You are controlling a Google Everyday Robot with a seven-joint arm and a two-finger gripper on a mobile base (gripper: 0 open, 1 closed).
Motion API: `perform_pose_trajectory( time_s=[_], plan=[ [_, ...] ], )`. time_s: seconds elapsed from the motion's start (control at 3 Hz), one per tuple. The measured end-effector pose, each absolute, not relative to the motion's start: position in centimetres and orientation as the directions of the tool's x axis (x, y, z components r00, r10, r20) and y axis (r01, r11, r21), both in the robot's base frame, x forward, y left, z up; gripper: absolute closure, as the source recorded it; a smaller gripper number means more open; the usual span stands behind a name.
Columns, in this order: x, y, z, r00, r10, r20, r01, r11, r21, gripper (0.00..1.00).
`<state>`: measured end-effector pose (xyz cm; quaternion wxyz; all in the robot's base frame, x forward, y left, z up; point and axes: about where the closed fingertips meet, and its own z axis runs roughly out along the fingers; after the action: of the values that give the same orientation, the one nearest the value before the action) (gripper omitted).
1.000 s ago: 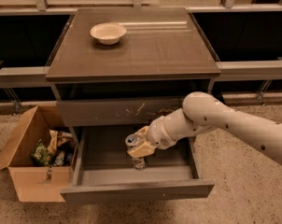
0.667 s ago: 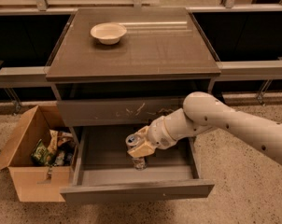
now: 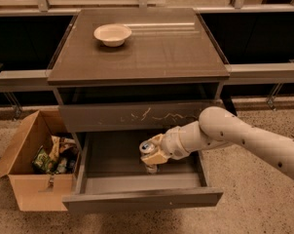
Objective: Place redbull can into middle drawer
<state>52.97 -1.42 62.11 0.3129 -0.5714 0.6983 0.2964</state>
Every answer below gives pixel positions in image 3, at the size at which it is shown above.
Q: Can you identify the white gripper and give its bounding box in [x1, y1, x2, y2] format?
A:
[141, 127, 190, 166]

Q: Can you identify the blue silver redbull can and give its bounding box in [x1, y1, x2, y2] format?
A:
[139, 141, 158, 175]

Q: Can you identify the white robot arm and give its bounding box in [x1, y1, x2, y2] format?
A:
[139, 106, 294, 180]

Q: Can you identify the grey upper drawer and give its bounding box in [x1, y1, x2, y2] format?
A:
[58, 99, 223, 133]

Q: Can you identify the open grey middle drawer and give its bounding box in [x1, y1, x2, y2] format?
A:
[62, 130, 223, 214]

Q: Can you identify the grey drawer cabinet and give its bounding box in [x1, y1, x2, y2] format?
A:
[47, 7, 231, 148]

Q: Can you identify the tan snack bag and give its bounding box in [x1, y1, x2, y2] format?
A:
[49, 136, 79, 175]

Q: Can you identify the green snack bag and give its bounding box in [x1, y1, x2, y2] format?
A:
[31, 146, 58, 174]

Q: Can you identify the brown cardboard box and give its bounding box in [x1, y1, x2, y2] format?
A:
[0, 109, 79, 212]

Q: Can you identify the white paper bowl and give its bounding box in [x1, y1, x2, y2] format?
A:
[93, 23, 132, 47]

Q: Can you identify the metal window rail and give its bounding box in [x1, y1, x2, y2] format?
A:
[0, 62, 294, 93]

